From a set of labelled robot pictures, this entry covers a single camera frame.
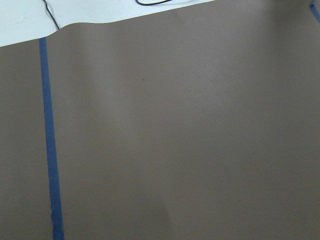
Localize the looped black desk cable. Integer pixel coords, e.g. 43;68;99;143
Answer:
135;0;173;6

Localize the thin black desk cable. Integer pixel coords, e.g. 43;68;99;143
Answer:
42;0;61;30

